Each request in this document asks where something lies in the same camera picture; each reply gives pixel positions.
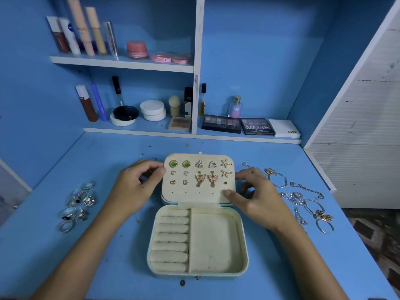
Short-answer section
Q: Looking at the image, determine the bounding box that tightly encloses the white bowl black inside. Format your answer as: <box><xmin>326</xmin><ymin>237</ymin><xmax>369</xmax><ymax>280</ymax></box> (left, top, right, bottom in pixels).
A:
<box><xmin>110</xmin><ymin>105</ymin><xmax>140</xmax><ymax>127</ymax></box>

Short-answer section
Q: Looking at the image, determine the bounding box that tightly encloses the thin dark cosmetic bottle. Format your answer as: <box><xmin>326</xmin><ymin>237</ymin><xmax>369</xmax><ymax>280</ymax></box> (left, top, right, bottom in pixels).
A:
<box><xmin>199</xmin><ymin>83</ymin><xmax>207</xmax><ymax>118</ymax></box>

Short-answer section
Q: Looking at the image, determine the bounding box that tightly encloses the black cosmetic bottle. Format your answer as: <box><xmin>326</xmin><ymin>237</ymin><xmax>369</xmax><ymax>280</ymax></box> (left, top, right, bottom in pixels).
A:
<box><xmin>184</xmin><ymin>87</ymin><xmax>194</xmax><ymax>118</ymax></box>

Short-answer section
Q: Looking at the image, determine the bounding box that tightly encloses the pink flat compact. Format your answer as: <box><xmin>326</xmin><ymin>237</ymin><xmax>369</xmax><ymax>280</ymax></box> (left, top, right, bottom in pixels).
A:
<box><xmin>150</xmin><ymin>52</ymin><xmax>173</xmax><ymax>64</ymax></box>
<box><xmin>172</xmin><ymin>53</ymin><xmax>192</xmax><ymax>65</ymax></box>

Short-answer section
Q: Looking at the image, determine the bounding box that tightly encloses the cream jewellery box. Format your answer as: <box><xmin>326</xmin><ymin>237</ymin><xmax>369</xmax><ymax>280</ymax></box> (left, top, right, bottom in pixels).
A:
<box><xmin>146</xmin><ymin>152</ymin><xmax>250</xmax><ymax>277</ymax></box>

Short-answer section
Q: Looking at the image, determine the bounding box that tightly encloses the white shelf unit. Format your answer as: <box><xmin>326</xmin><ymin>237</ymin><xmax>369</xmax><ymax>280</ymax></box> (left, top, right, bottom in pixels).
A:
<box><xmin>50</xmin><ymin>0</ymin><xmax>302</xmax><ymax>144</ymax></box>

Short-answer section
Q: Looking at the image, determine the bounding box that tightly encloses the person's left forearm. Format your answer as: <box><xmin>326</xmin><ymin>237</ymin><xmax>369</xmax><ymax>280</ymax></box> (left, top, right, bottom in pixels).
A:
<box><xmin>31</xmin><ymin>206</ymin><xmax>135</xmax><ymax>300</ymax></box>

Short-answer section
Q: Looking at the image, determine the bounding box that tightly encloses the person's right hand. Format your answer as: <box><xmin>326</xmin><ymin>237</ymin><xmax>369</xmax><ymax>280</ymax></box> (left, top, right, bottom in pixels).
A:
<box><xmin>222</xmin><ymin>167</ymin><xmax>302</xmax><ymax>234</ymax></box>

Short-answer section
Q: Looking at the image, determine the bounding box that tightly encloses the black makeup brush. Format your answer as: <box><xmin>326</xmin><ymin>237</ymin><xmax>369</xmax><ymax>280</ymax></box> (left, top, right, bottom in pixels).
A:
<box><xmin>112</xmin><ymin>75</ymin><xmax>125</xmax><ymax>109</ymax></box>

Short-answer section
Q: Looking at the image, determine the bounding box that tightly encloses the white round cream jar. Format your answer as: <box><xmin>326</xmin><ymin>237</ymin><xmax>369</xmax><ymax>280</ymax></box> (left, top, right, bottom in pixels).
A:
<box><xmin>140</xmin><ymin>100</ymin><xmax>168</xmax><ymax>122</ymax></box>

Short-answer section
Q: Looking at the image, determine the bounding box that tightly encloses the small pink perfume bottle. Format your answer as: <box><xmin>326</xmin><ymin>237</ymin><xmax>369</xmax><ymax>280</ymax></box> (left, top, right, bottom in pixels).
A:
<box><xmin>227</xmin><ymin>95</ymin><xmax>243</xmax><ymax>119</ymax></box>

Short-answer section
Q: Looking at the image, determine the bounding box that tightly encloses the white slatted cabinet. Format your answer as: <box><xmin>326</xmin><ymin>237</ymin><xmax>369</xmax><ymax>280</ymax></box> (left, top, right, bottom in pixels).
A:
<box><xmin>304</xmin><ymin>0</ymin><xmax>400</xmax><ymax>209</ymax></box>

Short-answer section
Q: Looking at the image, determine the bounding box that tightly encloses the pink round jar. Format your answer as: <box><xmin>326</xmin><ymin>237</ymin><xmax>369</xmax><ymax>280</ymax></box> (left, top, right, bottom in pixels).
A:
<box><xmin>126</xmin><ymin>40</ymin><xmax>150</xmax><ymax>59</ymax></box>

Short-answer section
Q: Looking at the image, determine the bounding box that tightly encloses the short beige cosmetic tube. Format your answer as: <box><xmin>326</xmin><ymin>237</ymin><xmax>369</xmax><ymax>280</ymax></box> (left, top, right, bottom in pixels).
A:
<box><xmin>85</xmin><ymin>7</ymin><xmax>108</xmax><ymax>55</ymax></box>

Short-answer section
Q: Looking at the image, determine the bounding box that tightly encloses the black lettered eyeshadow palette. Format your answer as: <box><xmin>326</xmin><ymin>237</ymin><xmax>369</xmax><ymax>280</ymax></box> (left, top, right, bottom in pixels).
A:
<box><xmin>240</xmin><ymin>118</ymin><xmax>276</xmax><ymax>136</ymax></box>

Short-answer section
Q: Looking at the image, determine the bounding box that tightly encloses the pile of silver rings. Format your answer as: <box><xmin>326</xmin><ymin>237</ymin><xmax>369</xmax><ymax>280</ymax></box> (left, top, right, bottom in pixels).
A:
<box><xmin>59</xmin><ymin>180</ymin><xmax>96</xmax><ymax>234</ymax></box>

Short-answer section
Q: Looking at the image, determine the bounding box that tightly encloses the person's left hand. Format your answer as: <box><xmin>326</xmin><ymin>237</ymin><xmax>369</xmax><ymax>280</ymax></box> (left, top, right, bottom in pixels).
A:
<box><xmin>106</xmin><ymin>160</ymin><xmax>167</xmax><ymax>218</ymax></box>

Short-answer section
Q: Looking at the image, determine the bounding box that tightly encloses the beige makeup sponge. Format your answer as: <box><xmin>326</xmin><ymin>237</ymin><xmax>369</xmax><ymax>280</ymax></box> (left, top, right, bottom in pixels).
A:
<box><xmin>168</xmin><ymin>95</ymin><xmax>182</xmax><ymax>118</ymax></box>

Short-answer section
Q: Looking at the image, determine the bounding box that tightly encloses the blue cosmetic tube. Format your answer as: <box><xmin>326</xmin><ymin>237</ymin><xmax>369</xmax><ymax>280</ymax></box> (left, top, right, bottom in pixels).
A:
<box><xmin>91</xmin><ymin>83</ymin><xmax>108</xmax><ymax>122</ymax></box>

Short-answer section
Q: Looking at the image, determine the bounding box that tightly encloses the person's right forearm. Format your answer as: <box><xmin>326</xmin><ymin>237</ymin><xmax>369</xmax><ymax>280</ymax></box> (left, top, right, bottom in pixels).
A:
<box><xmin>272</xmin><ymin>218</ymin><xmax>350</xmax><ymax>300</ymax></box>

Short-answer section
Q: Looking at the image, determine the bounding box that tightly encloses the white tube blue label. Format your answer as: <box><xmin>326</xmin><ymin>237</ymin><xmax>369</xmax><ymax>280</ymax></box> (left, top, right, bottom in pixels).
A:
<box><xmin>59</xmin><ymin>17</ymin><xmax>82</xmax><ymax>56</ymax></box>

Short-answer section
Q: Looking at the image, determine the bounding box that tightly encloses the dark eyeshadow palette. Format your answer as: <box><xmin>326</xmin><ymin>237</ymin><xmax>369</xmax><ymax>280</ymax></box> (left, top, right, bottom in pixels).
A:
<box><xmin>201</xmin><ymin>115</ymin><xmax>242</xmax><ymax>134</ymax></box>

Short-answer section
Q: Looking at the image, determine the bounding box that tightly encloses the tall beige cosmetic tube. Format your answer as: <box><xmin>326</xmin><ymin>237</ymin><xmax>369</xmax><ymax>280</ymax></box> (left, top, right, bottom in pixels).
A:
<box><xmin>65</xmin><ymin>0</ymin><xmax>96</xmax><ymax>57</ymax></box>

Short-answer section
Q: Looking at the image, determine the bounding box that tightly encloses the square brown powder compact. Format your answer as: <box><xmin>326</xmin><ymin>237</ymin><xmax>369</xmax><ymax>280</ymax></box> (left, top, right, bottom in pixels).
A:
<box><xmin>167</xmin><ymin>116</ymin><xmax>193</xmax><ymax>133</ymax></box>

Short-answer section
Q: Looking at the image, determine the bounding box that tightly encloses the brown lipstick tube white cap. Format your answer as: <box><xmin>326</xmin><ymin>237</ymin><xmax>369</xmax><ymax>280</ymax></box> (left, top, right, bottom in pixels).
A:
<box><xmin>75</xmin><ymin>84</ymin><xmax>99</xmax><ymax>123</ymax></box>

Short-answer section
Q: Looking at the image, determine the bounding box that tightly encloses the white framed marbled panel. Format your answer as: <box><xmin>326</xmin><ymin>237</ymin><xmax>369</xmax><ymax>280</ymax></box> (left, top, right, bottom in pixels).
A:
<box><xmin>0</xmin><ymin>158</ymin><xmax>32</xmax><ymax>207</ymax></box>

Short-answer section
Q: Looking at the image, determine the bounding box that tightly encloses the pile of silver bracelets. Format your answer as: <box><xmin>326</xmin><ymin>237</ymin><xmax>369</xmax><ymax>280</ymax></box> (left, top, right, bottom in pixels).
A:
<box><xmin>242</xmin><ymin>162</ymin><xmax>335</xmax><ymax>235</ymax></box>

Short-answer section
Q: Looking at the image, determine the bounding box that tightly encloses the white flat box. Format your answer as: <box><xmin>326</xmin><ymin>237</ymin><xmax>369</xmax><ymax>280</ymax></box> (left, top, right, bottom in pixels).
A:
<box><xmin>269</xmin><ymin>119</ymin><xmax>301</xmax><ymax>139</ymax></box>

